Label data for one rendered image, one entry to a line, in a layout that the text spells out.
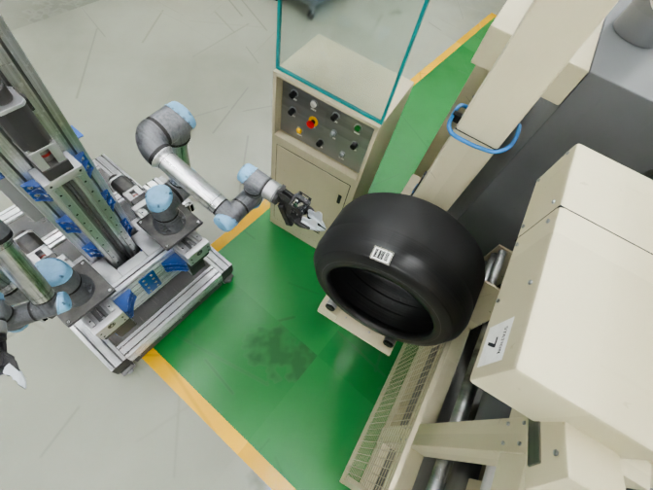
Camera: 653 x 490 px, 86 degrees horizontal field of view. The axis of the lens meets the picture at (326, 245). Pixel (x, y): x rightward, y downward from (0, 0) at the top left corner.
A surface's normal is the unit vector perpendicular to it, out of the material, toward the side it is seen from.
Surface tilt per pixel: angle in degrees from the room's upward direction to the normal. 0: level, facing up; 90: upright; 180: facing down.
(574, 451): 18
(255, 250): 0
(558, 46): 90
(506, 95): 90
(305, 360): 0
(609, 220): 0
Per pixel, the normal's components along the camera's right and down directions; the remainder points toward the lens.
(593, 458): 0.30, -0.67
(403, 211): -0.11, -0.60
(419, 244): 0.15, -0.48
